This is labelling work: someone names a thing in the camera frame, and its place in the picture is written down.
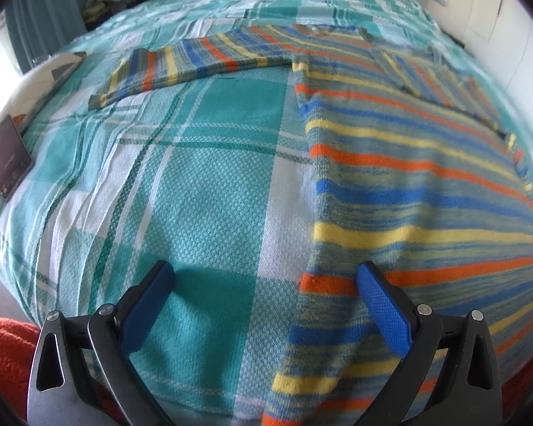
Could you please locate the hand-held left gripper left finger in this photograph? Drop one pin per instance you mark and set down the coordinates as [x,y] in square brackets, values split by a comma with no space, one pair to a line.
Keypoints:
[147,308]

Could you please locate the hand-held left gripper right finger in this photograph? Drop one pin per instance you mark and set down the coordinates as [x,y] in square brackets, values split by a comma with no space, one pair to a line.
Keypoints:
[384,308]

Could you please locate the striped knit sweater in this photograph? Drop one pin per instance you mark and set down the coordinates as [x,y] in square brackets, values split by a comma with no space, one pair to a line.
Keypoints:
[404,186]

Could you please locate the teal plaid bedspread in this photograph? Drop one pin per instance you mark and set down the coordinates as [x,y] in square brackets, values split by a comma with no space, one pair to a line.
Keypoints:
[204,186]

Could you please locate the orange fluffy rug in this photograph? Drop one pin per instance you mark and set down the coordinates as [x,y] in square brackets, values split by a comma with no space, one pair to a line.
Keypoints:
[4,346]

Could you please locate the dark smartphone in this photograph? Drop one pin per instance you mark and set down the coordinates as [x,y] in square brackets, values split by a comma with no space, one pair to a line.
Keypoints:
[9,155]

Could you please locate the star pattern pillow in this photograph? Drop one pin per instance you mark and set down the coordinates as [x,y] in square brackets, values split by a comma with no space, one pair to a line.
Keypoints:
[40,80]

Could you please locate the teal curtain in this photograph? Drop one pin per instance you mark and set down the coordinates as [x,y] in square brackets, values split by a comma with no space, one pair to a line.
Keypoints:
[44,17]

